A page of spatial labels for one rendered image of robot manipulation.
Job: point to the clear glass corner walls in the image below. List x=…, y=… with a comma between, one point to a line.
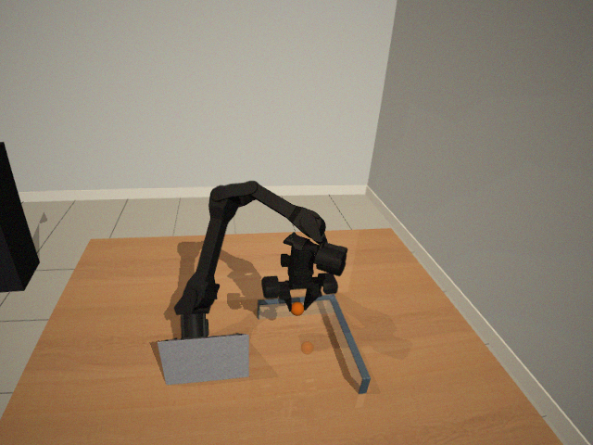
x=317, y=307

